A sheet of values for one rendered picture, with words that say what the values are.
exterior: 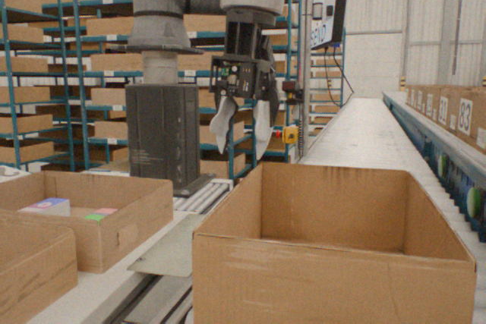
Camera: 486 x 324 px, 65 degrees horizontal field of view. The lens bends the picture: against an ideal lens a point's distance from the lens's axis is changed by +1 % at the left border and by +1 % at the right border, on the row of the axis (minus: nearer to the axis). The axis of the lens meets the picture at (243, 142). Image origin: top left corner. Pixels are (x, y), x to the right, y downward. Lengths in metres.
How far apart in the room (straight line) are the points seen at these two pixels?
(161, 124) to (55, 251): 0.59
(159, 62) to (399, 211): 0.78
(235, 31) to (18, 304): 0.48
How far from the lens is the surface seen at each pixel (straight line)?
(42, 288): 0.68
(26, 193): 1.13
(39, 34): 3.10
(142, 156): 1.21
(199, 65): 2.14
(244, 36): 0.55
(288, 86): 1.63
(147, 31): 1.18
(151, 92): 1.17
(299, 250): 0.42
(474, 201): 1.01
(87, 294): 0.71
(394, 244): 0.84
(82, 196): 1.10
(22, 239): 0.78
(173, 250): 0.81
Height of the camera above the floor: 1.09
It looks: 9 degrees down
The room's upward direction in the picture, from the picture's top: straight up
